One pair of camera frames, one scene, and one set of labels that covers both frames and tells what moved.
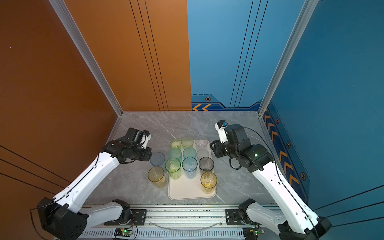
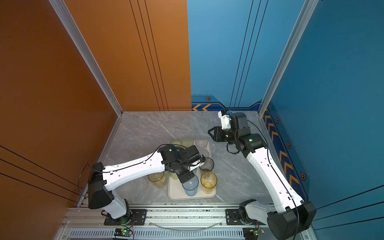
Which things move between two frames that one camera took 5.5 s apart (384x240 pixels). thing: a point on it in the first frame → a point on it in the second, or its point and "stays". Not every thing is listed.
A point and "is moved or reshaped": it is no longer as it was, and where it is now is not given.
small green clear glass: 175,143 stays
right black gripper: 216,148 → 217,132
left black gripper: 148,154 → 188,177
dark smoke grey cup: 206,164 stays
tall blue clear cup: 157,159 is moved or reshaped
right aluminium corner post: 305,17 stays
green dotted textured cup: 187,141 stays
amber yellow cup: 208,181 stays
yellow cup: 156,175 stays
